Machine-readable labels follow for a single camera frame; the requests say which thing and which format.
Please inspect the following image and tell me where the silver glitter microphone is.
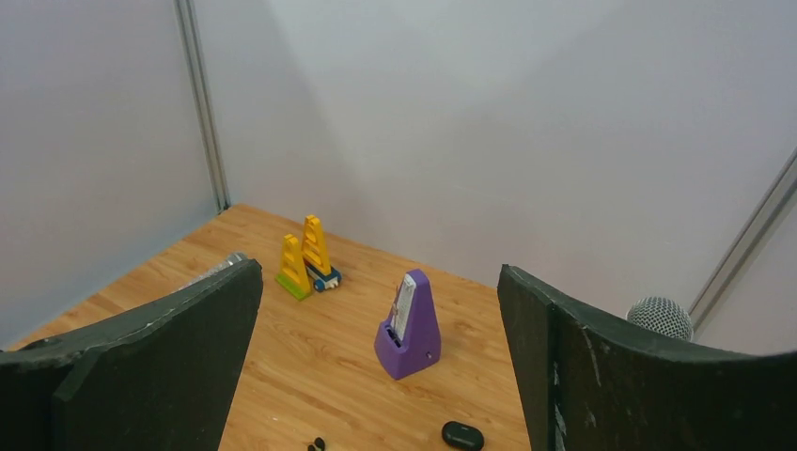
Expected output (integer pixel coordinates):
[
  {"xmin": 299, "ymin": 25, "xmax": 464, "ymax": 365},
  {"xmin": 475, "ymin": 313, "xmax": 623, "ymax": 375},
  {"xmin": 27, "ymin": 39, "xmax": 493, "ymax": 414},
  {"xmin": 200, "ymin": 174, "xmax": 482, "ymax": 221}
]
[{"xmin": 178, "ymin": 252, "xmax": 248, "ymax": 290}]

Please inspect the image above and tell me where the black earbud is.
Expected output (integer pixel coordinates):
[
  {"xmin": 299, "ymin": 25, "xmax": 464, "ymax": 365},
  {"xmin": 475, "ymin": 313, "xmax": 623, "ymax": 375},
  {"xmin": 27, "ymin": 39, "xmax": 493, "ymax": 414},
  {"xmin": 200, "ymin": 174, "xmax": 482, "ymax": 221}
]
[{"xmin": 306, "ymin": 437, "xmax": 326, "ymax": 451}]

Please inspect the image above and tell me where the red microphone on stand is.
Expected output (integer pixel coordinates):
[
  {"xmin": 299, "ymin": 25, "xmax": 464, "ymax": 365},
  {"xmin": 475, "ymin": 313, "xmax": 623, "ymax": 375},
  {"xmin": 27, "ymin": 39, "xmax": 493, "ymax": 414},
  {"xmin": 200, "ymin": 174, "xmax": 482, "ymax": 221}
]
[{"xmin": 625, "ymin": 296, "xmax": 694, "ymax": 341}]

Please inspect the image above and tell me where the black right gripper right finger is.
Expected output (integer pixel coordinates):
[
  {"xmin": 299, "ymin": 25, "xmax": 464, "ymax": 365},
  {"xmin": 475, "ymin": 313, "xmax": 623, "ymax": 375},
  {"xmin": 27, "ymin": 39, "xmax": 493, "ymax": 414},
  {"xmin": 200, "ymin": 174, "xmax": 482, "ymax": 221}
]
[{"xmin": 497, "ymin": 264, "xmax": 796, "ymax": 450}]

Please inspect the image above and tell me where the yellow toy block on car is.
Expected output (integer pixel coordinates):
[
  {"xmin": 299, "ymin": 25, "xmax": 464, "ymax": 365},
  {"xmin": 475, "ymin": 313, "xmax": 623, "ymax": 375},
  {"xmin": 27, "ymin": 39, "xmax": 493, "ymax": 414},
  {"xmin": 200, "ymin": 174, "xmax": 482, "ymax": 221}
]
[{"xmin": 301, "ymin": 214, "xmax": 342, "ymax": 292}]

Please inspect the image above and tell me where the purple metronome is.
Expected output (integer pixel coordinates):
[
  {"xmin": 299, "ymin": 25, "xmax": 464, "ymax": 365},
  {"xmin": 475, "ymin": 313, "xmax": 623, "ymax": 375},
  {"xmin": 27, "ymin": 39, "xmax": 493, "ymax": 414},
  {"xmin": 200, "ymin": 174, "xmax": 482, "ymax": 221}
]
[{"xmin": 374, "ymin": 269, "xmax": 442, "ymax": 381}]

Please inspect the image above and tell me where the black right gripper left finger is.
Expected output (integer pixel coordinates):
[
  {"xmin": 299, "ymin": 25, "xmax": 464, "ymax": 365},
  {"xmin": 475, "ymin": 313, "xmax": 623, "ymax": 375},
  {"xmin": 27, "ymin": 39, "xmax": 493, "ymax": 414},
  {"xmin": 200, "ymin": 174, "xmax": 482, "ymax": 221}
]
[{"xmin": 1, "ymin": 258, "xmax": 263, "ymax": 450}]

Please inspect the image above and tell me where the black earbud charging case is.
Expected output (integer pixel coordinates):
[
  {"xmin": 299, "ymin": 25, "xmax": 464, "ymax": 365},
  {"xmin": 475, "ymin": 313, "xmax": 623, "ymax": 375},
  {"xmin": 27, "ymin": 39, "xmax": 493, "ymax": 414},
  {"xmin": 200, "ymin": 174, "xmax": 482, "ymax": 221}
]
[{"xmin": 441, "ymin": 421, "xmax": 485, "ymax": 451}]

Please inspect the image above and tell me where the yellow toy block tower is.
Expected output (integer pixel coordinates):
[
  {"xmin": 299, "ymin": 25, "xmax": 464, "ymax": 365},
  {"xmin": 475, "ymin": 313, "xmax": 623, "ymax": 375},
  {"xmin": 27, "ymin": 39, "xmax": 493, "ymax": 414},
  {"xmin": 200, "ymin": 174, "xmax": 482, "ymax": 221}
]
[{"xmin": 275, "ymin": 234, "xmax": 312, "ymax": 301}]

